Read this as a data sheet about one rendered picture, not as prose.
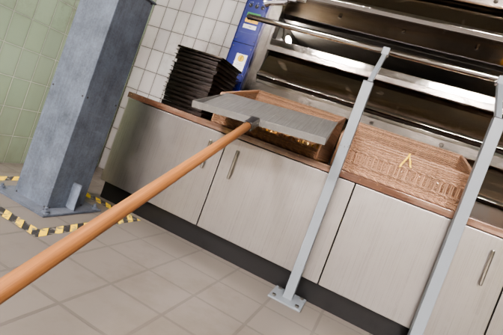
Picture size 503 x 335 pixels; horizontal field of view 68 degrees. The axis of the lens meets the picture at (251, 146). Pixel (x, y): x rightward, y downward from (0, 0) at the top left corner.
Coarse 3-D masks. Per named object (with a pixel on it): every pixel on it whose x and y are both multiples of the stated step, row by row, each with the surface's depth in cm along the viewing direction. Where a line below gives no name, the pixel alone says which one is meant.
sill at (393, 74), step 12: (288, 48) 224; (300, 48) 222; (336, 60) 215; (348, 60) 212; (384, 72) 206; (396, 72) 204; (420, 84) 199; (432, 84) 197; (444, 84) 195; (468, 96) 191; (480, 96) 190
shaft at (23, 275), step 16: (240, 128) 127; (224, 144) 113; (192, 160) 96; (160, 176) 85; (176, 176) 88; (144, 192) 78; (112, 208) 70; (128, 208) 72; (96, 224) 65; (112, 224) 68; (64, 240) 59; (80, 240) 61; (48, 256) 56; (64, 256) 58; (16, 272) 52; (32, 272) 53; (0, 288) 49; (16, 288) 51; (0, 304) 49
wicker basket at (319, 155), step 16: (256, 96) 224; (272, 96) 222; (304, 112) 214; (320, 112) 212; (256, 128) 175; (336, 128) 189; (288, 144) 169; (304, 144) 167; (320, 144) 164; (320, 160) 176
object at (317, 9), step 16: (320, 0) 205; (304, 16) 226; (320, 16) 219; (336, 16) 212; (352, 16) 206; (368, 16) 200; (384, 16) 194; (400, 16) 191; (368, 32) 213; (384, 32) 207; (400, 32) 201; (416, 32) 195; (432, 32) 190; (448, 32) 185; (464, 32) 181; (480, 32) 179; (432, 48) 202; (448, 48) 196; (464, 48) 191; (480, 48) 186; (496, 48) 181
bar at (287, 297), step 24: (288, 24) 186; (384, 48) 170; (456, 72) 162; (480, 72) 157; (360, 96) 150; (336, 168) 151; (480, 168) 135; (312, 216) 152; (456, 216) 136; (312, 240) 152; (456, 240) 135; (288, 288) 153; (432, 288) 136
